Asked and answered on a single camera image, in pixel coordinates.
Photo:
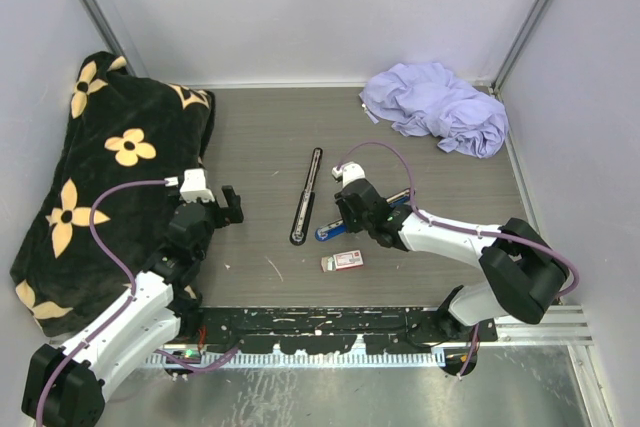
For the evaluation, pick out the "lavender crumpled cloth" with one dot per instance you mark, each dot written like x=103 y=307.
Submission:
x=428 y=99

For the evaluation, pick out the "black floral blanket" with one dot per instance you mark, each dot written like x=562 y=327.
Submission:
x=124 y=135

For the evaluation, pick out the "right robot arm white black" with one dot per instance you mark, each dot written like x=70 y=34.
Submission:
x=522 y=277

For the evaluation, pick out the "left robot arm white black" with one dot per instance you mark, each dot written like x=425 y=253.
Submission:
x=70 y=385

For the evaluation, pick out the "white cable duct strip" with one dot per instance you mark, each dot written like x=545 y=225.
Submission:
x=357 y=358

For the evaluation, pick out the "black stapler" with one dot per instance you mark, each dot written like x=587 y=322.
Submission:
x=302 y=217

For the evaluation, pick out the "blue stapler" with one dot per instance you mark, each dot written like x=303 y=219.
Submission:
x=337 y=227

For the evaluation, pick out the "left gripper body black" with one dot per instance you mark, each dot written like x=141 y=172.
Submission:
x=213 y=220

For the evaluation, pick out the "red white staple box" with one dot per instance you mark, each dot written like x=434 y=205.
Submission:
x=342 y=261

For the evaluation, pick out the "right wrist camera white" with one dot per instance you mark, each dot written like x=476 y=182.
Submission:
x=348 y=173

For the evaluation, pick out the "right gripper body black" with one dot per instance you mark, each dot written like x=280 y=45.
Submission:
x=353 y=223

